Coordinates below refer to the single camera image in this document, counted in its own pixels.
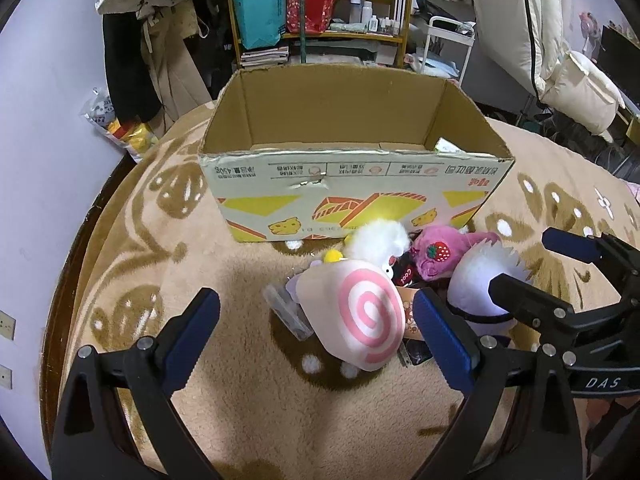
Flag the plastic snack bag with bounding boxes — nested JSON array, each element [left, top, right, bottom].
[[82, 87, 153, 161]]

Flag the cream recliner chair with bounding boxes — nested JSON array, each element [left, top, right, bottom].
[[462, 0, 626, 136]]

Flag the wooden shelf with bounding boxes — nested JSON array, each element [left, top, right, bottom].
[[221, 0, 416, 68]]

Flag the printed cardboard box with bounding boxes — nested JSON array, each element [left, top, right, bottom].
[[198, 66, 516, 243]]

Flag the brown card tag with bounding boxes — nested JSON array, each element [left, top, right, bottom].
[[400, 285, 426, 336]]

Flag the pink swirl plush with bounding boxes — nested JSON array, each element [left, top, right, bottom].
[[295, 260, 407, 372]]

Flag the pink strawberry plush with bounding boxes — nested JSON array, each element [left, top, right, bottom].
[[410, 226, 501, 282]]

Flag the stack of books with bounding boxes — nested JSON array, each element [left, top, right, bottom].
[[240, 46, 291, 68]]

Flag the black printed pouch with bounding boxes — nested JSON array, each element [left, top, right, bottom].
[[387, 255, 426, 288]]

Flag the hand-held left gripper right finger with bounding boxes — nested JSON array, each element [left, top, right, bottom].
[[414, 287, 586, 480]]

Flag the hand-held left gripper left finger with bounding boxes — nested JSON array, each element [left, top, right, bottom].
[[50, 287, 221, 480]]

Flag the white fluffy plush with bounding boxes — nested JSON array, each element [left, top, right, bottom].
[[345, 219, 412, 273]]

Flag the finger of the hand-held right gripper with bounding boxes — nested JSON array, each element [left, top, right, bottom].
[[487, 272, 577, 333], [542, 227, 602, 265]]

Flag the clear plastic packet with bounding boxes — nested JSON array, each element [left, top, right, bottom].
[[264, 284, 313, 341]]

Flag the beige hanging coat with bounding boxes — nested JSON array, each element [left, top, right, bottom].
[[140, 0, 213, 126]]

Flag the red gift bag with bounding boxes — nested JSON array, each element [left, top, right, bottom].
[[285, 0, 343, 34]]

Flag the white trolley cart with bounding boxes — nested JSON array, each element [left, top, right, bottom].
[[412, 15, 476, 83]]

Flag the white spiky plush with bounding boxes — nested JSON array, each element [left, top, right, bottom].
[[446, 241, 531, 338]]

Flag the black monitor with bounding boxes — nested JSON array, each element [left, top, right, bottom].
[[600, 25, 640, 111]]

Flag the black hanging coat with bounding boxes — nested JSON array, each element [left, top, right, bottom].
[[102, 10, 163, 123]]

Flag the beige flower blanket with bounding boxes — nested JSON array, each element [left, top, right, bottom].
[[65, 110, 640, 480]]

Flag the teal paper bag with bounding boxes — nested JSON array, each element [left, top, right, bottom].
[[231, 0, 287, 51]]

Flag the dark hanging clothes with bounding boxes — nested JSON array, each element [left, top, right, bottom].
[[202, 0, 237, 102]]

